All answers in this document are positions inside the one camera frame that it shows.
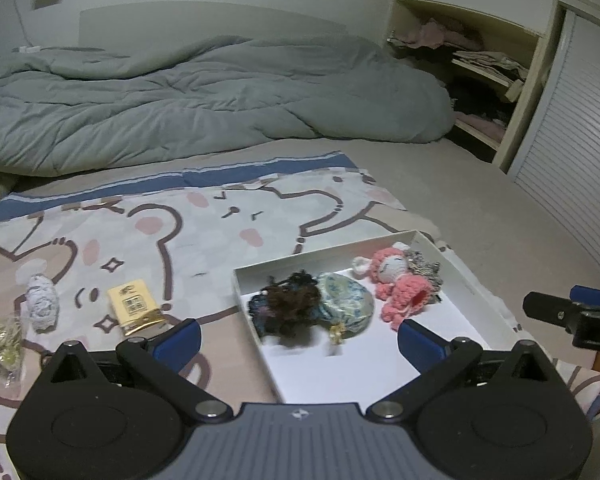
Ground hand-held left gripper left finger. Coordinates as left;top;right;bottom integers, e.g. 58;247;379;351
42;319;233;423

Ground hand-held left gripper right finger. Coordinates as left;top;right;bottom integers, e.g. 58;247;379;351
365;320;558;423

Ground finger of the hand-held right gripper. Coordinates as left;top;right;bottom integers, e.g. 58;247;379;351
570;285;600;307
524;291;582;331

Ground white shallow cardboard box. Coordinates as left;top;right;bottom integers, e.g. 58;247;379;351
231;230;531;404

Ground pink crochet doll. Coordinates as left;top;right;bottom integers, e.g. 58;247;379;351
351;247;443;333

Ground grey beaded tassel charm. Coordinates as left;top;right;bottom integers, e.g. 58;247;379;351
405;249;444;305

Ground blue floral fabric pouch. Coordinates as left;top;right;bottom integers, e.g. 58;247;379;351
315;272;377;346

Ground dark ruffled scrunchie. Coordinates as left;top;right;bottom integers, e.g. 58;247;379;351
247;292;311;347

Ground brown crochet scrunchie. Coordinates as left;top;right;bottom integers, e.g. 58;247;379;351
262;271;326;323

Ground yellow tissue pack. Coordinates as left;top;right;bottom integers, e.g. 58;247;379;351
106;280;169;337

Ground cartoon printed cloth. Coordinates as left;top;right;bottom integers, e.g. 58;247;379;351
0;150;600;480

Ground white slatted closet door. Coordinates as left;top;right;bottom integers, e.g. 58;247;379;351
507;2;600;288

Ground pink folded clothes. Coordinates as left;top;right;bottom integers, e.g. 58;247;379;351
454;111;507;142

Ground wooden clothes shelf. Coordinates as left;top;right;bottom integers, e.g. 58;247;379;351
387;0;553;172

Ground black clothes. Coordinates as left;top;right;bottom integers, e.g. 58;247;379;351
449;79;512;126

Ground grey duvet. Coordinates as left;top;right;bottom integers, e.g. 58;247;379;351
0;35;454;179

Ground beige folded clothes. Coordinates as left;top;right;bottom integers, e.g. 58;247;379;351
451;50;531;87

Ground pink crumpled clothes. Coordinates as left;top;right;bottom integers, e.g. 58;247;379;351
392;16;483;52

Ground bag of beige hair ties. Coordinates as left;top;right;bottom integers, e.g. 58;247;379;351
0;317;27;391

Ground white cable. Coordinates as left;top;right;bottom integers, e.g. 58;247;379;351
9;0;32;50

